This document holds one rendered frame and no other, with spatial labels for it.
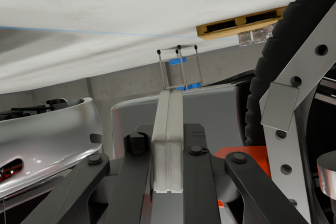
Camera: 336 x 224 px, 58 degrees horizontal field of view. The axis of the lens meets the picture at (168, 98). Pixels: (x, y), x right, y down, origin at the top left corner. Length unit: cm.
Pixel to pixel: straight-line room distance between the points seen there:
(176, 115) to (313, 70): 25
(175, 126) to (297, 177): 28
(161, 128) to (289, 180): 29
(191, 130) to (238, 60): 1023
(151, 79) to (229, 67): 320
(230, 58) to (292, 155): 1009
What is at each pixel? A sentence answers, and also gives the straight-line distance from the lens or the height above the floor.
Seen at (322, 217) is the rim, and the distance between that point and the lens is 53.
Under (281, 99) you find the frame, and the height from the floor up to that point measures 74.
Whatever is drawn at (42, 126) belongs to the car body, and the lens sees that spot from 273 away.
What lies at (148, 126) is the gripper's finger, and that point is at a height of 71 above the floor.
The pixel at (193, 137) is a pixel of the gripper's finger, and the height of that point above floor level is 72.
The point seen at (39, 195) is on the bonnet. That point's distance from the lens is 404.
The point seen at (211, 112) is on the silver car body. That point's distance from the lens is 90.
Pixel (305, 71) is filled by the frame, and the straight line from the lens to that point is 39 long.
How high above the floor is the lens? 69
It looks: 4 degrees up
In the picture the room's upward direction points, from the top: 170 degrees clockwise
